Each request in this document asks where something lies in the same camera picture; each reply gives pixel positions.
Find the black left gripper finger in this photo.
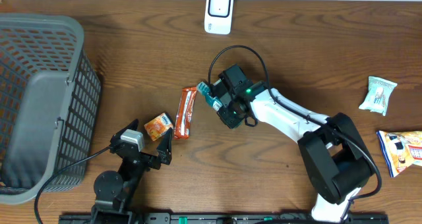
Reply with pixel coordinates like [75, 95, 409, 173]
[156, 128, 173, 165]
[110, 119, 138, 144]

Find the teal Listerine mouthwash bottle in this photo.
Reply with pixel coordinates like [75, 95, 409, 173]
[196, 82, 223, 111]

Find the small orange tissue pack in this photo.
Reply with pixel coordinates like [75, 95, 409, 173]
[144, 113, 174, 141]

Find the orange red snack bar wrapper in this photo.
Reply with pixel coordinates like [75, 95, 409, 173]
[174, 87, 197, 140]

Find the pale green snack packet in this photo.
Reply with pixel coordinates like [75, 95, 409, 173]
[359, 76, 398, 116]

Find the yellow chips snack bag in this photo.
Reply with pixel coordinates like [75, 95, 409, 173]
[376, 130, 421, 177]

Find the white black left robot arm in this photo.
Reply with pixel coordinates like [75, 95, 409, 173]
[88, 119, 173, 224]

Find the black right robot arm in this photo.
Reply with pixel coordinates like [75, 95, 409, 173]
[207, 79, 380, 223]

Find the white barcode scanner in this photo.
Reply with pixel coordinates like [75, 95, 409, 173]
[204, 0, 234, 35]

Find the grey plastic shopping basket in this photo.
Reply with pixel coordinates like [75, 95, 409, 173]
[1, 13, 102, 205]

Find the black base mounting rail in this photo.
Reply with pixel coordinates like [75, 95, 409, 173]
[59, 211, 390, 224]

